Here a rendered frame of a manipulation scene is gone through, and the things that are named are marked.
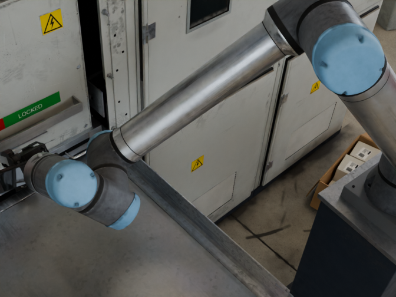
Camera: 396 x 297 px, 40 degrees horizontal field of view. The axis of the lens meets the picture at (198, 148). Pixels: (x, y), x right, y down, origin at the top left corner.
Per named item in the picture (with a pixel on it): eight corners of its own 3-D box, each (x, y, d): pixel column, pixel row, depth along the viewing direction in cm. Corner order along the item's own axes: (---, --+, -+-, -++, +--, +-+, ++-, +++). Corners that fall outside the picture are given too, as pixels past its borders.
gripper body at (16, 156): (47, 167, 133) (68, 175, 123) (15, 184, 129) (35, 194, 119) (34, 139, 130) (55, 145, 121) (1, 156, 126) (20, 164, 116)
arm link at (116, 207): (141, 180, 124) (98, 155, 117) (146, 219, 116) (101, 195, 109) (113, 201, 128) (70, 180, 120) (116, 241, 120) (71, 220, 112)
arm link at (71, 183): (87, 218, 109) (45, 198, 103) (60, 204, 118) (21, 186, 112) (109, 175, 110) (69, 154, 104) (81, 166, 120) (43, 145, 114)
